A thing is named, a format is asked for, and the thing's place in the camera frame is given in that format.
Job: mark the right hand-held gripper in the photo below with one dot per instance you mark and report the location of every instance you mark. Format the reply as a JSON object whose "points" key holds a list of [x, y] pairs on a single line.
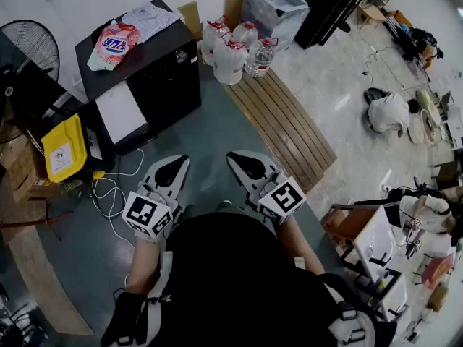
{"points": [[284, 199]]}

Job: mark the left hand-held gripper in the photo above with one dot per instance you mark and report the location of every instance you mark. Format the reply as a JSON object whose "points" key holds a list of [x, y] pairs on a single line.
{"points": [[146, 212]]}

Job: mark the white tray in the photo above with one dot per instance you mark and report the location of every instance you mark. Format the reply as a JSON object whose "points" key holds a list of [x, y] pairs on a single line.
{"points": [[121, 116]]}

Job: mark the person's left forearm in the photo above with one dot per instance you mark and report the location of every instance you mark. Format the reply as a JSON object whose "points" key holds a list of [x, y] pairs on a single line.
{"points": [[144, 266]]}

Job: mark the person's right forearm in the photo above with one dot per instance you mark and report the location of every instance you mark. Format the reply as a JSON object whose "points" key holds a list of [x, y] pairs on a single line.
{"points": [[300, 244]]}

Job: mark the pink detergent bag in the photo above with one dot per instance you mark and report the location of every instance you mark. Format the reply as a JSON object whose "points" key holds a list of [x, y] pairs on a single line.
{"points": [[112, 47]]}

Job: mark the wooden slat platform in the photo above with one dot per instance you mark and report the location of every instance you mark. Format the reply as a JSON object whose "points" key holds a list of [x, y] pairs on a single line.
{"points": [[285, 125]]}

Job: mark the black washing machine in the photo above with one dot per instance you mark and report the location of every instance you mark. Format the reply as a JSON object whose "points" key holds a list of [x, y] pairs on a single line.
{"points": [[162, 71]]}

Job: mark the yellow lidded bin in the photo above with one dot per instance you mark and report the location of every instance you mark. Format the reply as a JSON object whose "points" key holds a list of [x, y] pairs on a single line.
{"points": [[63, 150]]}

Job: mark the person's black top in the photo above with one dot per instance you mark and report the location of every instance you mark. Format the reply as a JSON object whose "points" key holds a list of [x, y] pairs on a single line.
{"points": [[235, 284]]}

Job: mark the black round robot vacuum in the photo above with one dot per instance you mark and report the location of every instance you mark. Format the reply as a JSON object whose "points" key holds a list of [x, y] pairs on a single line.
{"points": [[374, 94]]}

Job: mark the brown cardboard boxes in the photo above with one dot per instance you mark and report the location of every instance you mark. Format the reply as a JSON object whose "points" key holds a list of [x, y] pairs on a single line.
{"points": [[21, 172]]}

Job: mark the white sink cabinet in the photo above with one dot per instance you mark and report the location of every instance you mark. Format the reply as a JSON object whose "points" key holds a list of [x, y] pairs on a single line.
{"points": [[380, 251]]}

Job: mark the white checkered cloth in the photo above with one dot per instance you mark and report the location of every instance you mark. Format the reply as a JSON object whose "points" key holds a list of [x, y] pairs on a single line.
{"points": [[152, 18]]}

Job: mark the clear plastic storage box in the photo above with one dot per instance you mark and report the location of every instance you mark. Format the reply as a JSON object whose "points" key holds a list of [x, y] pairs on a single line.
{"points": [[275, 13]]}

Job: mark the brown cardboard sheet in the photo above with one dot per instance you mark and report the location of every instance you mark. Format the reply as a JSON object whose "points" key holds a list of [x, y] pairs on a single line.
{"points": [[190, 18]]}

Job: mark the black cabinet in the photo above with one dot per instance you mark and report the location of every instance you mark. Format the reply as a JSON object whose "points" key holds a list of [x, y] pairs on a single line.
{"points": [[325, 9]]}

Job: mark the black floor fan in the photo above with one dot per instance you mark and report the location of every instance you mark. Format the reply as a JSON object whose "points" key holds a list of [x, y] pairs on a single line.
{"points": [[34, 43]]}

